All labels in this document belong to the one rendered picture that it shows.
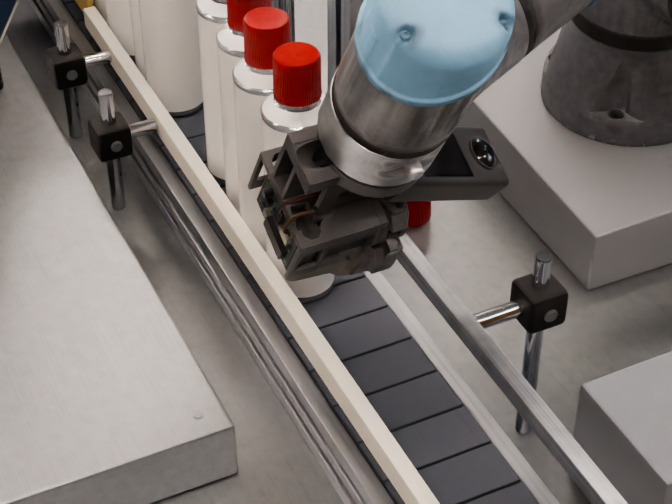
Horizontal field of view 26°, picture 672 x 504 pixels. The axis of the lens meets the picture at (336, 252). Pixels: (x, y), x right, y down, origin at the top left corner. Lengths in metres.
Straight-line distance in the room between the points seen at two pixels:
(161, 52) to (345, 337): 0.33
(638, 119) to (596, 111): 0.04
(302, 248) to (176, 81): 0.41
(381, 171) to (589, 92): 0.44
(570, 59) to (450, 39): 0.53
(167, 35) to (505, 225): 0.33
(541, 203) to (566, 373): 0.17
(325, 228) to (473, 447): 0.19
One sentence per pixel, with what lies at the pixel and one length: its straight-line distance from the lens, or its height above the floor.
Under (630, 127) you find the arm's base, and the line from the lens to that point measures 1.25.
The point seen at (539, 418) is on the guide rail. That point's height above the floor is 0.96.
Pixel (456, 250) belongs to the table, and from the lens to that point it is 1.23.
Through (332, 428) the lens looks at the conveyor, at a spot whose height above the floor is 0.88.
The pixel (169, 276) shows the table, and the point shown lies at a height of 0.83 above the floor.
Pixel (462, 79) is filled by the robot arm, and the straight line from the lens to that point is 0.75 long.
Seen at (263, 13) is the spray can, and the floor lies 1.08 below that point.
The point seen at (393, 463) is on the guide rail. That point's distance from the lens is 0.94.
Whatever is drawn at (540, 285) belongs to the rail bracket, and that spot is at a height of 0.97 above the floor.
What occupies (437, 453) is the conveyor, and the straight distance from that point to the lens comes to 0.99.
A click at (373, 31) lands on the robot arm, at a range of 0.75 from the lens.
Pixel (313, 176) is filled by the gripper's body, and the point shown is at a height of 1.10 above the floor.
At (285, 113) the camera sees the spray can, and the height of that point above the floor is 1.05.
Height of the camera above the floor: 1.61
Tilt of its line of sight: 40 degrees down
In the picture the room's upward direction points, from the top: straight up
